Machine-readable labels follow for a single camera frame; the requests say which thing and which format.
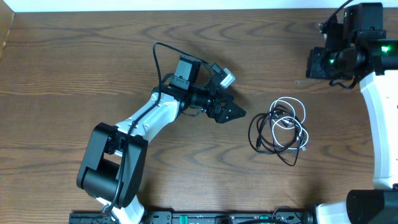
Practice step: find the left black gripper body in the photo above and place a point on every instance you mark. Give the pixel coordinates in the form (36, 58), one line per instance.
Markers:
(216, 107)

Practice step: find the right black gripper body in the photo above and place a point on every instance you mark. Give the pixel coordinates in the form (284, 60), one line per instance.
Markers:
(322, 65)

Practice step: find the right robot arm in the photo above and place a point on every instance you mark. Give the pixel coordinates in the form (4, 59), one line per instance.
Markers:
(358, 50)

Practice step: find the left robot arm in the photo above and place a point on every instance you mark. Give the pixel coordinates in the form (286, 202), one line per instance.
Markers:
(112, 167)

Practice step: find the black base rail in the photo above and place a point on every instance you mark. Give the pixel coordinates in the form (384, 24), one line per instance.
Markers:
(284, 215)

